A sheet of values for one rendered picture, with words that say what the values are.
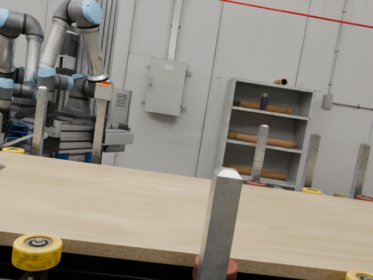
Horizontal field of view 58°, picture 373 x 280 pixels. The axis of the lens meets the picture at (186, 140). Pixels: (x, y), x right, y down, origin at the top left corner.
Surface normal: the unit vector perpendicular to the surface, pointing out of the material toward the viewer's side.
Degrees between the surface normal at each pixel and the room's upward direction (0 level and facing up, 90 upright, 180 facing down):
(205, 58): 90
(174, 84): 90
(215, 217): 90
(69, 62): 90
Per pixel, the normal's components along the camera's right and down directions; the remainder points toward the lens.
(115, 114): 0.86, 0.18
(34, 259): 0.24, 0.14
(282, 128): 0.00, 0.10
